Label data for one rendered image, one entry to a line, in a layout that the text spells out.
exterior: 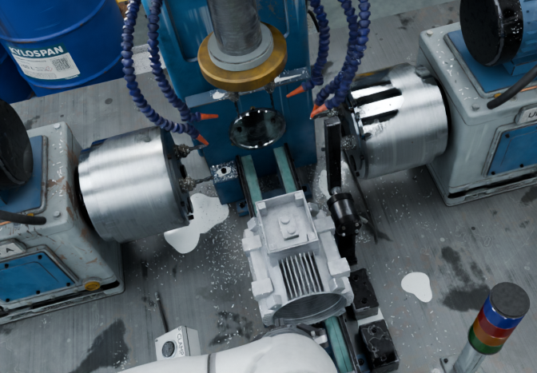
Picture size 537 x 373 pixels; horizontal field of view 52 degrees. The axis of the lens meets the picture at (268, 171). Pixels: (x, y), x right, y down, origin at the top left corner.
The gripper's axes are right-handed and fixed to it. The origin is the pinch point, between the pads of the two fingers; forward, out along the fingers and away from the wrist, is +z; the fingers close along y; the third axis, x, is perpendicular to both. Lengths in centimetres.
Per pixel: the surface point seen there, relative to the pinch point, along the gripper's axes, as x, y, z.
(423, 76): -42, -44, 27
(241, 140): -40, -1, 45
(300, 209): -19.2, -9.1, 18.6
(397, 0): -126, -106, 208
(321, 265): -7.5, -10.5, 15.8
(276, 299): -3.5, -0.2, 12.5
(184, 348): 1.0, 18.3, 11.4
